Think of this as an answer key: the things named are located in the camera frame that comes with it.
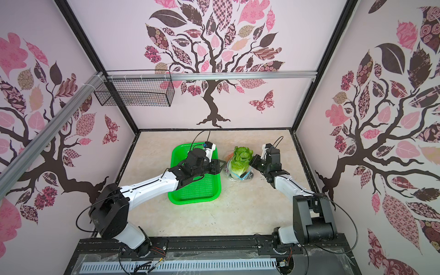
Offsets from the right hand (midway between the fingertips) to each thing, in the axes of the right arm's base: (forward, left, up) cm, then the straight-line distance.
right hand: (249, 155), depth 90 cm
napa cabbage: (-8, +6, +7) cm, 12 cm away
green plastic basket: (-14, +24, -12) cm, 31 cm away
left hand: (-7, +14, +3) cm, 16 cm away
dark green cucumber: (-10, +4, -3) cm, 11 cm away
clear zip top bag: (-12, +3, -1) cm, 12 cm away
